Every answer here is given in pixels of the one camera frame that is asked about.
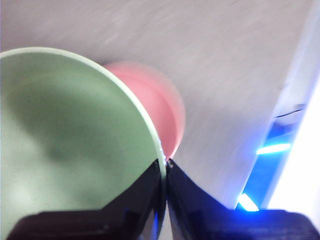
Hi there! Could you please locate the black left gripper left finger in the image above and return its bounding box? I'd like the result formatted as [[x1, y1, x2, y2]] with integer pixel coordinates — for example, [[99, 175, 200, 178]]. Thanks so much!
[[6, 159, 166, 240]]

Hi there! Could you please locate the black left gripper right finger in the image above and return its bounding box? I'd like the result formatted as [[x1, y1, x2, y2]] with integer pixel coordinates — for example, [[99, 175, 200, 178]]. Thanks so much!
[[166, 158, 320, 240]]

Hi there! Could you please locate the green ribbed bowl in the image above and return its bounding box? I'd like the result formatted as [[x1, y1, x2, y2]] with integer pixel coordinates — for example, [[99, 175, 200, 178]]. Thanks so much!
[[0, 46, 168, 240]]

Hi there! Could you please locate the red ribbed bowl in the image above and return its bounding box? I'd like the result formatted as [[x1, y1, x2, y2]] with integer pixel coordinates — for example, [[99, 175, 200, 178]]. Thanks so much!
[[102, 61, 186, 161]]

